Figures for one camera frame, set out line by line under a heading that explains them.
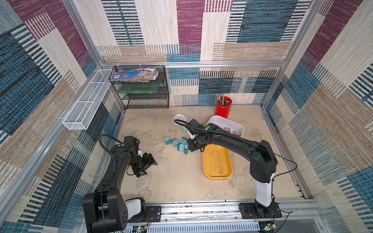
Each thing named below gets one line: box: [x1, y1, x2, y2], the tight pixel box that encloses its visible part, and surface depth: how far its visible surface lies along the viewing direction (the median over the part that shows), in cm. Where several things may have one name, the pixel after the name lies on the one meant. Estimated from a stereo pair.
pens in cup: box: [217, 94, 231, 107], surface depth 104 cm
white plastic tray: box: [206, 115, 245, 138], surface depth 107 cm
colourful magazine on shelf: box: [109, 67, 159, 83], surface depth 83 cm
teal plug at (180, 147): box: [177, 143, 185, 151], surface depth 97 cm
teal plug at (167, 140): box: [163, 136, 172, 145], surface depth 101 cm
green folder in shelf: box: [116, 83, 160, 94], surface depth 106 cm
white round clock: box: [171, 113, 188, 126], surface depth 114 cm
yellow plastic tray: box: [202, 143, 234, 179], surface depth 92 cm
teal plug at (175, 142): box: [171, 138, 180, 147], surface depth 99 cm
